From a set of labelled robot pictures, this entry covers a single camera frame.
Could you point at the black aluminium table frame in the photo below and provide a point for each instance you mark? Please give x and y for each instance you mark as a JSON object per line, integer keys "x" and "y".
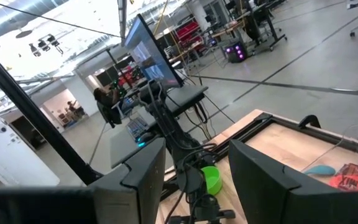
{"x": 244, "y": 132}

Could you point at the blue plastic spoon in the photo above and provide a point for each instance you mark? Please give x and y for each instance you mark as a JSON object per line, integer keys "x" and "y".
{"x": 322, "y": 170}

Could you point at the black frame hook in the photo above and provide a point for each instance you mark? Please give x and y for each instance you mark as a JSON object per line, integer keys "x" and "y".
{"x": 309, "y": 116}

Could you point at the orange brown snack bar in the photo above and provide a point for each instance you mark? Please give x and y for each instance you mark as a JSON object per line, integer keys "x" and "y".
{"x": 350, "y": 180}

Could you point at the clear plastic storage bin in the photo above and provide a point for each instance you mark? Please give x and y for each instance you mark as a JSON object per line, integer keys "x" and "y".
{"x": 353, "y": 155}

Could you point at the computer tower purple lights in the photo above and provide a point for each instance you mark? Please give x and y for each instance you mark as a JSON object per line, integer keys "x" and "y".
{"x": 236, "y": 53}

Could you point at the green plastic bowl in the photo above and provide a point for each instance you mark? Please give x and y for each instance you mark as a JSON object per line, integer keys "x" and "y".
{"x": 213, "y": 183}

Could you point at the black computer monitor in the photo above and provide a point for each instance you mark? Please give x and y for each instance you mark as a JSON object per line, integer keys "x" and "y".
{"x": 154, "y": 59}

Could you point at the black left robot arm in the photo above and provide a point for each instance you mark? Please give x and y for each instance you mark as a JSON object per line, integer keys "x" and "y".
{"x": 179, "y": 137}

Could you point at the person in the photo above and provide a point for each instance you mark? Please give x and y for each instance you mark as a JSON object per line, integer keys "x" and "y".
{"x": 71, "y": 106}
{"x": 107, "y": 102}

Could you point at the black gantry post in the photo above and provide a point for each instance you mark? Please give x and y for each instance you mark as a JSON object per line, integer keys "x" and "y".
{"x": 36, "y": 115}

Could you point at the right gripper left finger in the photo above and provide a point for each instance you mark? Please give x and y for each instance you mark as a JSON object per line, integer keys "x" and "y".
{"x": 120, "y": 199}

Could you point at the backlit keyboard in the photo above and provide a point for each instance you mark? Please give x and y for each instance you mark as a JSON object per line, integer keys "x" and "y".
{"x": 138, "y": 127}

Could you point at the red storage bin shelf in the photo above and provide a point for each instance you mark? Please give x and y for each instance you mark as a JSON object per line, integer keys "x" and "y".
{"x": 190, "y": 31}

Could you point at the black workstation cart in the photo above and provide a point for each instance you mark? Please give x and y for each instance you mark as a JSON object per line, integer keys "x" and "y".
{"x": 185, "y": 96}

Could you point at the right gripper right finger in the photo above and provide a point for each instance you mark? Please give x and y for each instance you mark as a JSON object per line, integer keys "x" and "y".
{"x": 275, "y": 199}

